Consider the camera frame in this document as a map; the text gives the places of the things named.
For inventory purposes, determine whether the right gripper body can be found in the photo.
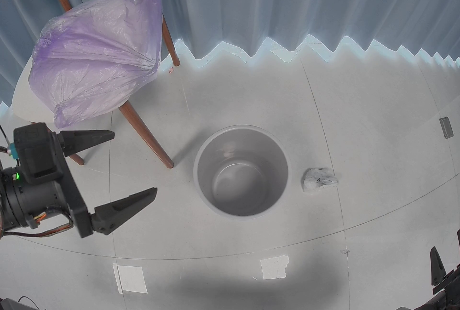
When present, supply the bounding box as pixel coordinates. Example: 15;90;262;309
432;267;460;299

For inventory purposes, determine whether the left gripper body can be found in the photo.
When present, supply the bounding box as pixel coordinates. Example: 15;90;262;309
11;131;91;239

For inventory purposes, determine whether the pale grey trash bin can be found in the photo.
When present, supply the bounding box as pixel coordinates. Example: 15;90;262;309
193;125;290;218

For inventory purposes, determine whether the crumpled white paper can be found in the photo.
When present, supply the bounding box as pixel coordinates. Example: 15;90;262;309
303;167;339;193

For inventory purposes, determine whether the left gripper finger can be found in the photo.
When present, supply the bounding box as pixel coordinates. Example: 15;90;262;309
90;187;157;235
59;130;115;158

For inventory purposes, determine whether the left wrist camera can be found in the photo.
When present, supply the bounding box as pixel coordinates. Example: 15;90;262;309
5;123;69;184

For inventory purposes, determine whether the purple plastic bag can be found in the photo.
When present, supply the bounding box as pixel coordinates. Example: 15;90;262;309
29;0;164;129

